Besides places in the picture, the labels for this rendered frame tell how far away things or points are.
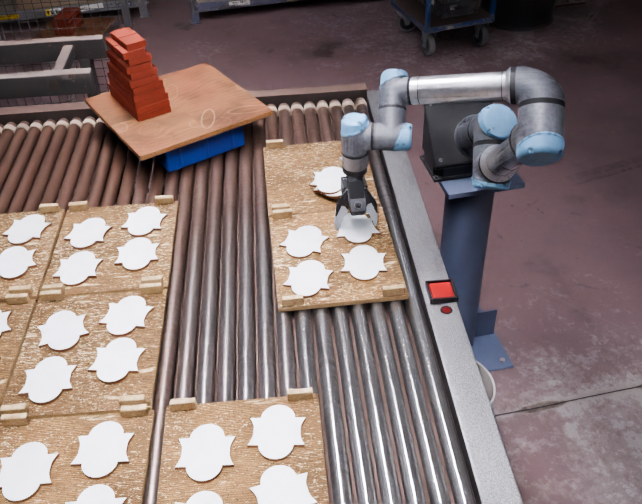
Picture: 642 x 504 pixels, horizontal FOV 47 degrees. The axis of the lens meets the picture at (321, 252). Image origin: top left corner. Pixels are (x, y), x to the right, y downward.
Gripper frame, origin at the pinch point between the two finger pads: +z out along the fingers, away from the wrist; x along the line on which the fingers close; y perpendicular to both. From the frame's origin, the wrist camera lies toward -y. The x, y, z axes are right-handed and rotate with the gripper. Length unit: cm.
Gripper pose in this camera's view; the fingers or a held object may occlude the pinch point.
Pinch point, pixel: (356, 227)
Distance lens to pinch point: 218.2
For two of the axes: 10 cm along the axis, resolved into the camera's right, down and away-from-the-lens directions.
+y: -1.1, -6.1, 7.9
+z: 0.4, 7.9, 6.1
